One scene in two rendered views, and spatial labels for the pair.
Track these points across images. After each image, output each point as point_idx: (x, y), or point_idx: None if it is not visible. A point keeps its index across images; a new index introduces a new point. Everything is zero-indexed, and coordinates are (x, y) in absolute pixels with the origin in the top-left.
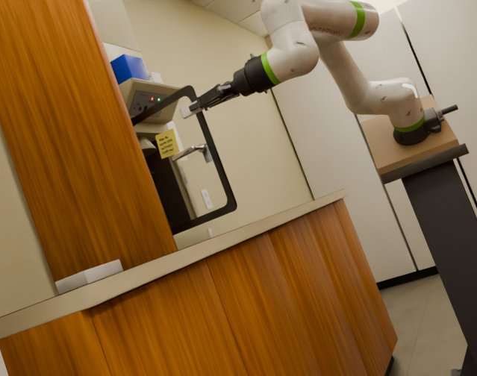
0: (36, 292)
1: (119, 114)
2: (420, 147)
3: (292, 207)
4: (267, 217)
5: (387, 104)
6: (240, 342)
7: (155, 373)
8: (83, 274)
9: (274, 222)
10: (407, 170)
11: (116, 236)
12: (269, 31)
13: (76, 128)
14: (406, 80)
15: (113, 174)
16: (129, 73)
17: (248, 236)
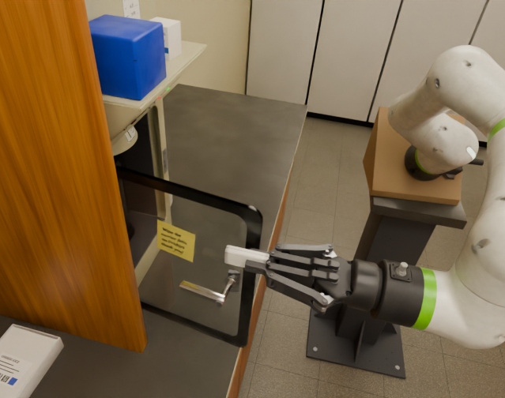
0: None
1: (102, 197)
2: (423, 188)
3: (276, 217)
4: (258, 279)
5: (436, 156)
6: None
7: None
8: None
9: (261, 275)
10: (400, 213)
11: (58, 305)
12: (472, 284)
13: None
14: (474, 141)
15: (67, 253)
16: (135, 88)
17: (240, 351)
